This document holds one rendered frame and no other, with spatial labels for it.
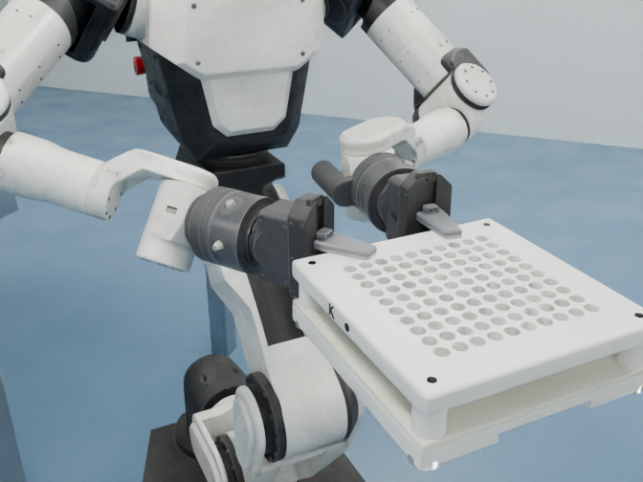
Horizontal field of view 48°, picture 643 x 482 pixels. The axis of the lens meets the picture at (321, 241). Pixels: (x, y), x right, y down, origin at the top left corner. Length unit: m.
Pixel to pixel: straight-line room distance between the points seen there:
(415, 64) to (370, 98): 3.60
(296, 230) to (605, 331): 0.30
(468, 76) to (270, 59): 0.30
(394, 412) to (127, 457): 1.46
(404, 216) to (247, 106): 0.39
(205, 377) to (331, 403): 0.56
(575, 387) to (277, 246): 0.32
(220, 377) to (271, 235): 0.89
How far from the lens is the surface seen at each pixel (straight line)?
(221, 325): 2.27
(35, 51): 1.00
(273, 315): 1.19
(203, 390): 1.61
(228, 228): 0.77
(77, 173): 0.87
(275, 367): 1.12
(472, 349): 0.59
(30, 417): 2.22
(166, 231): 0.83
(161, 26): 1.07
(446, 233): 0.77
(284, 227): 0.74
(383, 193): 0.88
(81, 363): 2.39
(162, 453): 1.74
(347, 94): 4.83
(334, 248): 0.73
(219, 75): 1.08
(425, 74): 1.19
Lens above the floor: 1.30
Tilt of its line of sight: 25 degrees down
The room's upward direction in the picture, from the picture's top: straight up
